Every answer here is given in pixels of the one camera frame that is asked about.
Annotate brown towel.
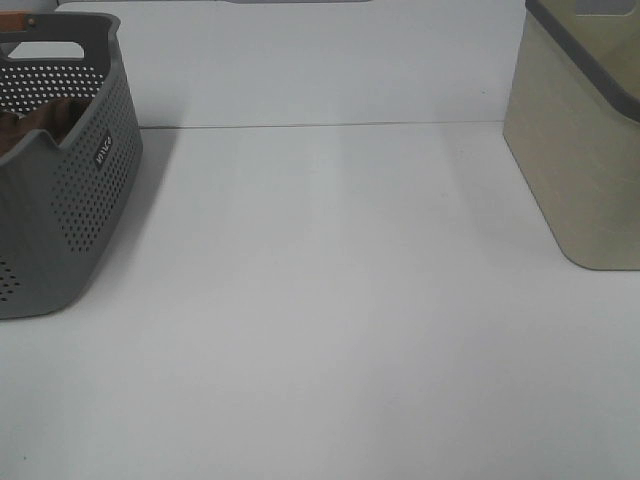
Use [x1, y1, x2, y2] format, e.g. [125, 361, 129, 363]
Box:
[1, 98, 91, 155]

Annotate grey perforated plastic basket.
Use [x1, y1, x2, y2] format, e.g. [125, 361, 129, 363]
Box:
[1, 12, 143, 320]

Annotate beige bin with grey rim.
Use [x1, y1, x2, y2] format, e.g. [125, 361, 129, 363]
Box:
[503, 1, 639, 271]

